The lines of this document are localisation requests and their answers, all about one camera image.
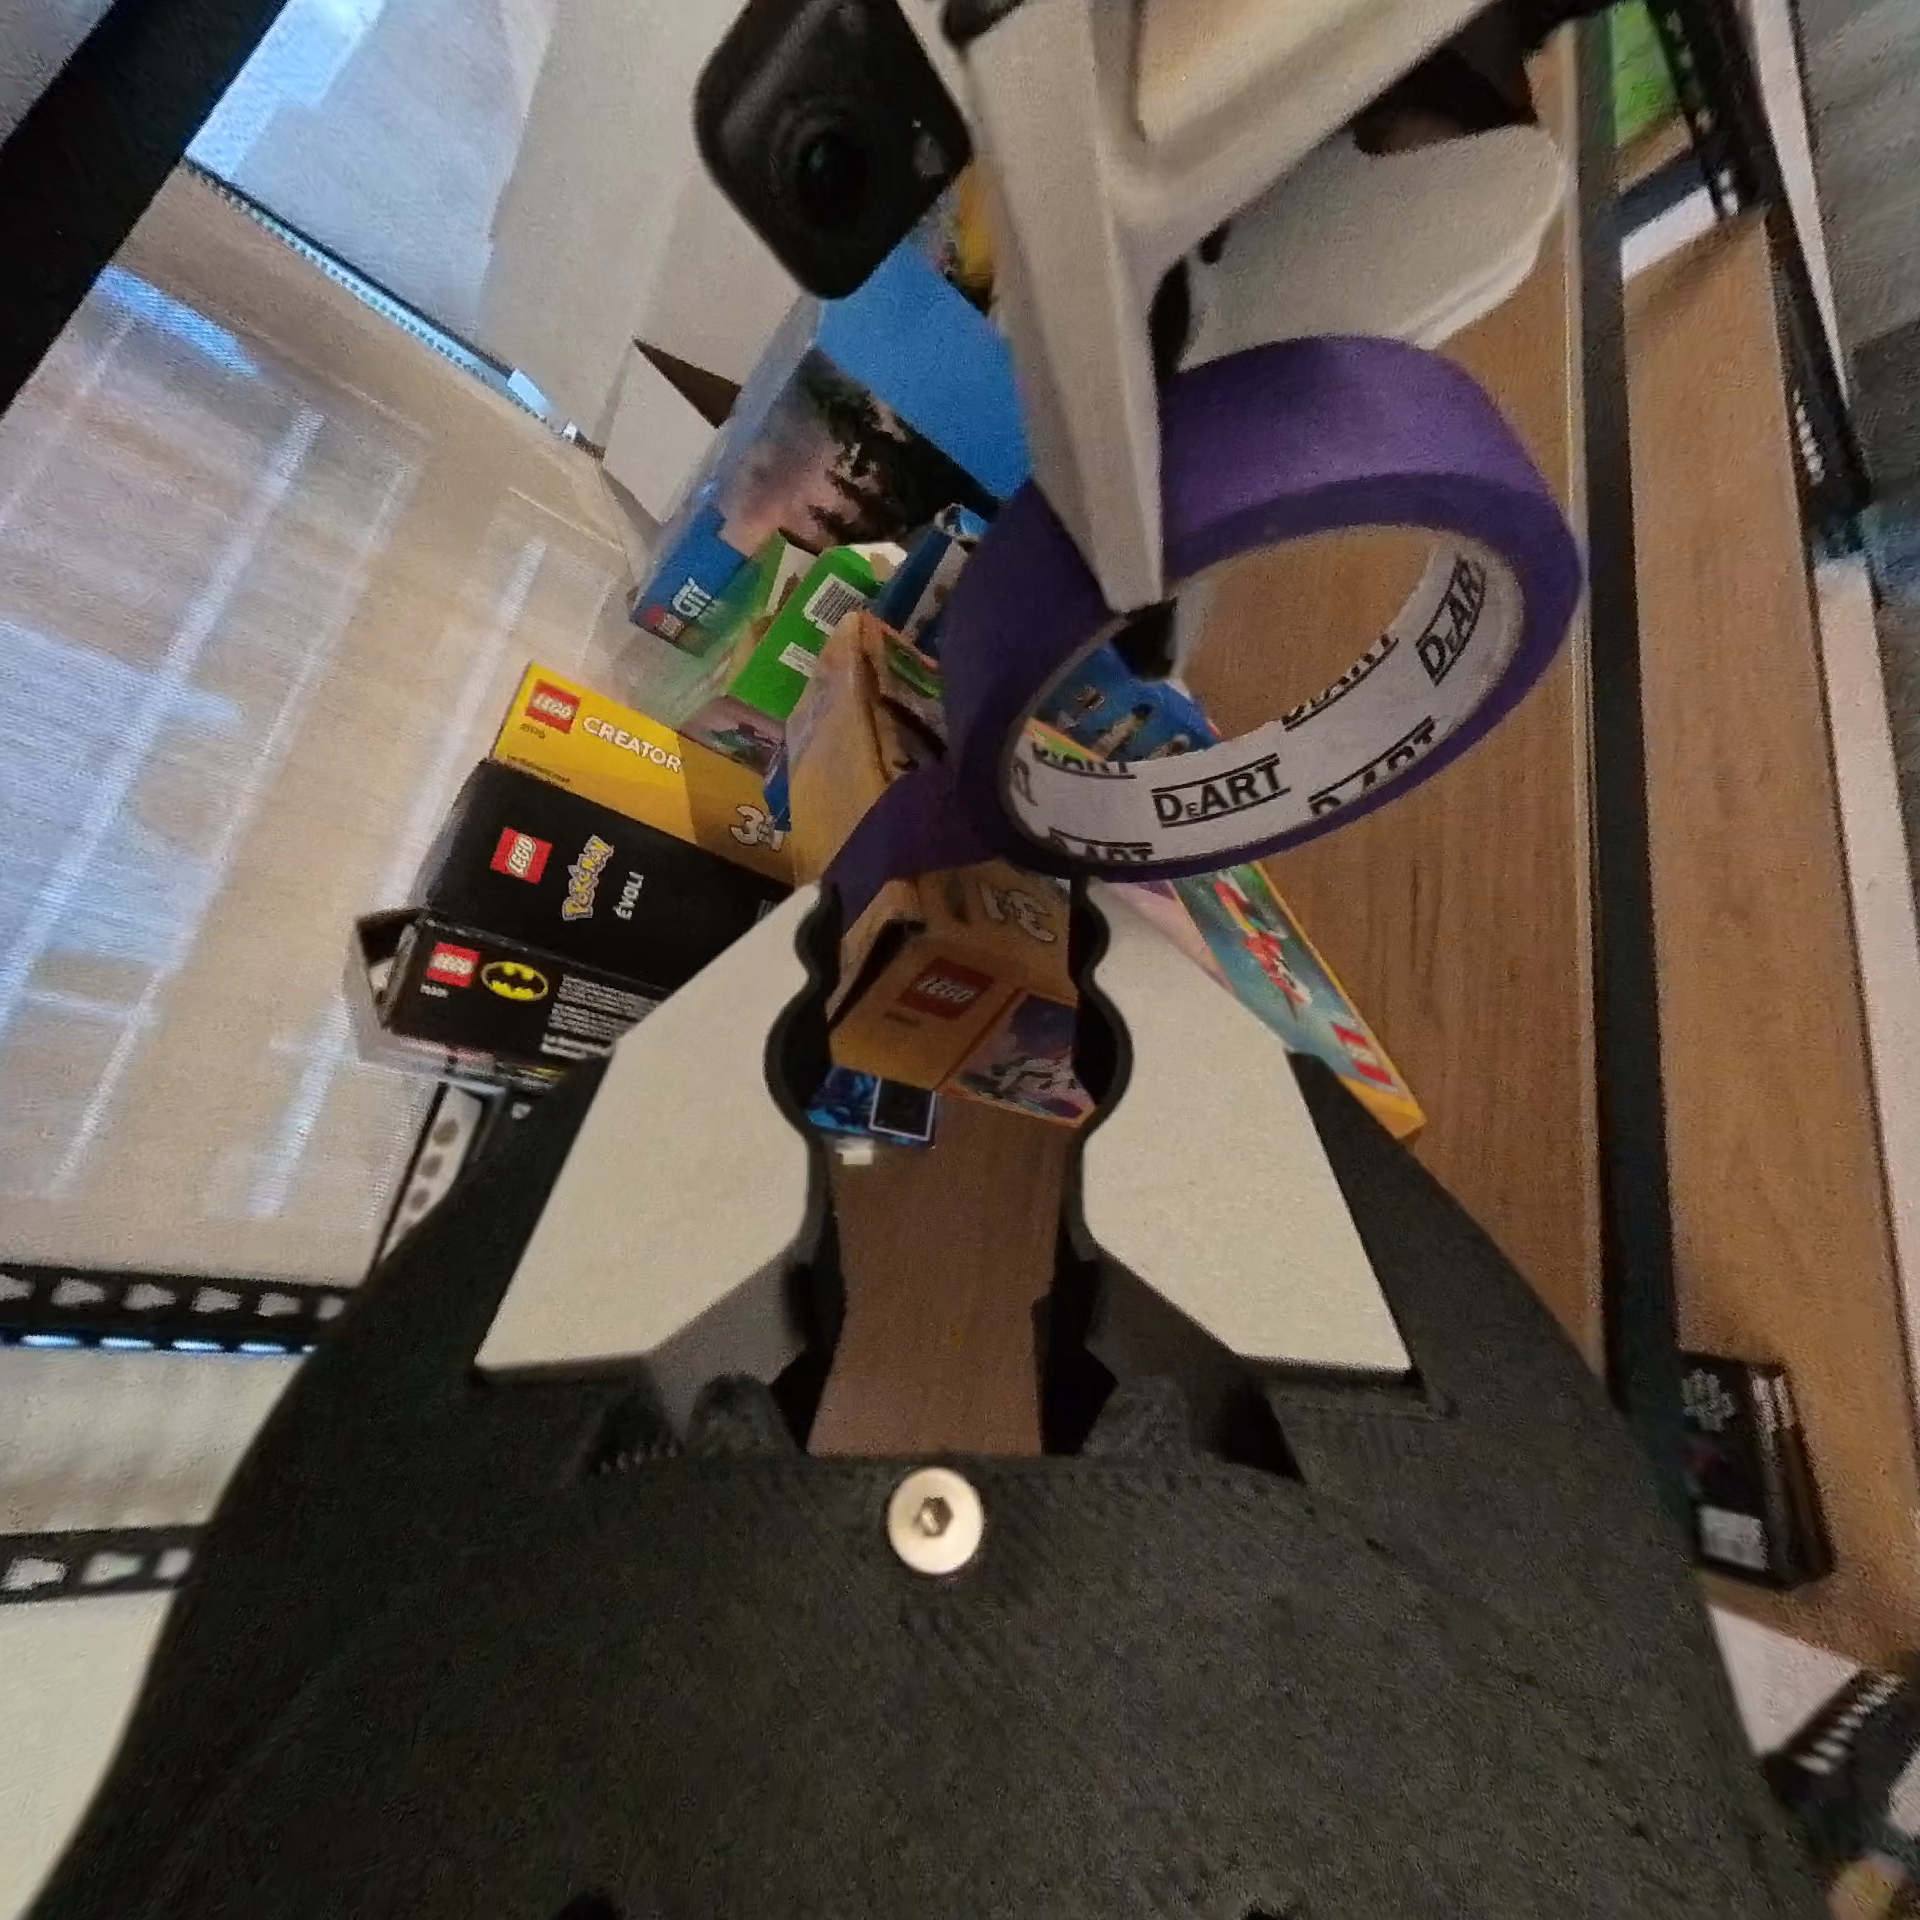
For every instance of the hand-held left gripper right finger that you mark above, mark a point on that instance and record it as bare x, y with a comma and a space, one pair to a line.
1245, 1184

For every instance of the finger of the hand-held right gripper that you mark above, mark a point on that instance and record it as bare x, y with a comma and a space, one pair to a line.
1081, 225

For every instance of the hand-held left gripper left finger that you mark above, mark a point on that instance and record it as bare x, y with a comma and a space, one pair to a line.
644, 1171

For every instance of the purple masking tape roll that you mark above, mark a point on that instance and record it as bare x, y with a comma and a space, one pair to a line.
1351, 435

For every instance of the yellow unicorn toy box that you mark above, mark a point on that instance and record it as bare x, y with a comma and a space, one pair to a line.
961, 991

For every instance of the large blue toy box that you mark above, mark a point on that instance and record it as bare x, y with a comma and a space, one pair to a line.
901, 360

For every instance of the black bat logo toy box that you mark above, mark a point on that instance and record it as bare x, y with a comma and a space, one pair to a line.
495, 991

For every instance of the small dark blue box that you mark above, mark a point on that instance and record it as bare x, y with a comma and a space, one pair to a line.
878, 1110

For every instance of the black toy box yellow print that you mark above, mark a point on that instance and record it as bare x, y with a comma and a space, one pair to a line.
601, 901

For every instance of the open white cardboard box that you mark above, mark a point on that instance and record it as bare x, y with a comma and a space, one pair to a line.
669, 435

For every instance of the yellow house toy box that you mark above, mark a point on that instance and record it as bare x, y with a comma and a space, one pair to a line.
631, 750

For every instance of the green white toy box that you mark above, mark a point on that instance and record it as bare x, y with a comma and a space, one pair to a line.
811, 630

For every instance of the black box white label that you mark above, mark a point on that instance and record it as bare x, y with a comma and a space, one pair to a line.
1754, 1471

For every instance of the grey perforated bracket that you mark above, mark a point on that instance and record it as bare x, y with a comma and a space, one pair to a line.
443, 1171

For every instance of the black slotted rack rail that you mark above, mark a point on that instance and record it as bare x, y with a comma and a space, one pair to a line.
151, 1302

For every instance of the black slotted rack post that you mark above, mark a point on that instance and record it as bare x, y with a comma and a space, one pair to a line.
1785, 301

